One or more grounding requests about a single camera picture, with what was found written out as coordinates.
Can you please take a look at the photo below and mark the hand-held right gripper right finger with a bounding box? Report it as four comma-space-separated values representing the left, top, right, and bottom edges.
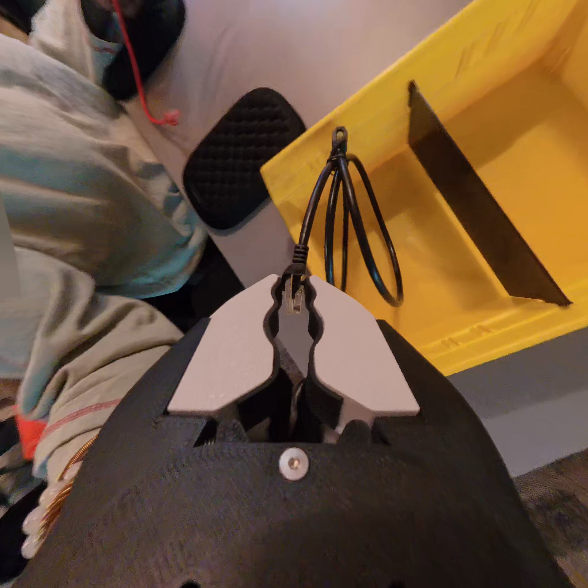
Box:
307, 276, 421, 435

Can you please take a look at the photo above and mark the red ethernet cable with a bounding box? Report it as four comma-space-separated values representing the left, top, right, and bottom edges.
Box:
110, 0, 180, 127

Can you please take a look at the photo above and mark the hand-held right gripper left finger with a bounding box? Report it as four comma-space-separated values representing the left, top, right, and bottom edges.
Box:
167, 275, 281, 419

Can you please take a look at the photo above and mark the gold bracelet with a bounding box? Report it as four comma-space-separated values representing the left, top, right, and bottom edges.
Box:
37, 434, 99, 543

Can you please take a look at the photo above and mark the black ethernet cable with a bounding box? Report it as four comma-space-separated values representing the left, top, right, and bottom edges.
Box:
282, 126, 405, 315

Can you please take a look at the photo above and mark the grey desk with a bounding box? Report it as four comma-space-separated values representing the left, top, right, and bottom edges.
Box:
124, 0, 588, 478

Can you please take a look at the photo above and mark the yellow plastic bin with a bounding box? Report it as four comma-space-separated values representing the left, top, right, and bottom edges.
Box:
259, 0, 588, 378

